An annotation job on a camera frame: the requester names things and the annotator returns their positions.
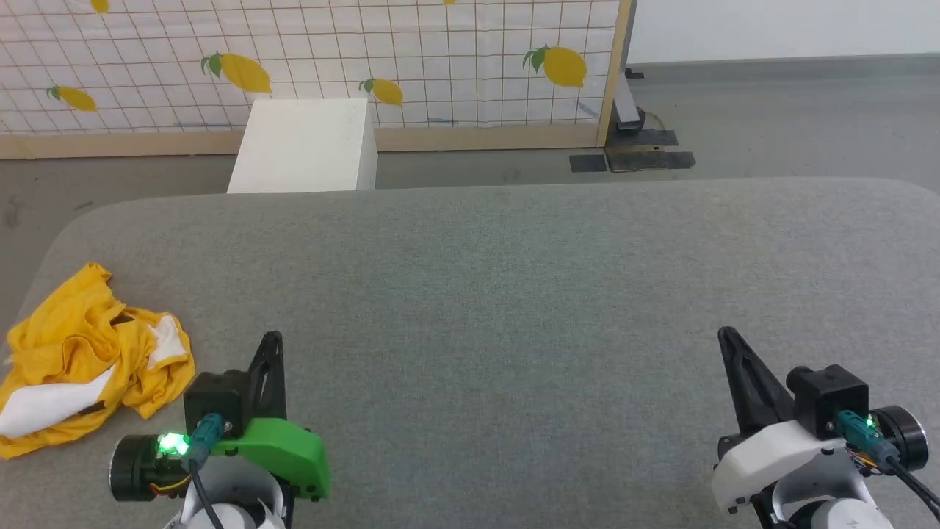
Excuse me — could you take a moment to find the yellow and white garment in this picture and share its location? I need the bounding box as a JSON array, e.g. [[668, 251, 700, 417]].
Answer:
[[0, 262, 196, 460]]

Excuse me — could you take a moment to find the grey fabric sofa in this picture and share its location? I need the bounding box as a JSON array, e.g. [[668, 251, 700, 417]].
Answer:
[[0, 176, 940, 529]]

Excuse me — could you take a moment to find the lemon print partition screen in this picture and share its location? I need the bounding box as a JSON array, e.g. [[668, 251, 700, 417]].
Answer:
[[0, 0, 637, 159]]

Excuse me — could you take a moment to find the long black floor mat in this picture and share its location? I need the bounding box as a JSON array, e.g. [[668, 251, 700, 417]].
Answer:
[[606, 149, 697, 173]]

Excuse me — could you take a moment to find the grey metal partition foot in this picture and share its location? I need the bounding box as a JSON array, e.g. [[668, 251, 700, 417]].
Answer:
[[612, 66, 648, 134]]

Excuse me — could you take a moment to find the white box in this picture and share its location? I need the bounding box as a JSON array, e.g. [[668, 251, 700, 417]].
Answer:
[[226, 98, 378, 194]]

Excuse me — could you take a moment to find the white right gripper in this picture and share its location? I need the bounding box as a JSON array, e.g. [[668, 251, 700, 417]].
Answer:
[[710, 326, 930, 515]]

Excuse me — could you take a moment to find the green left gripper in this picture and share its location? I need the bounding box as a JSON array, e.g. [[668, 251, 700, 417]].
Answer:
[[109, 331, 333, 505]]

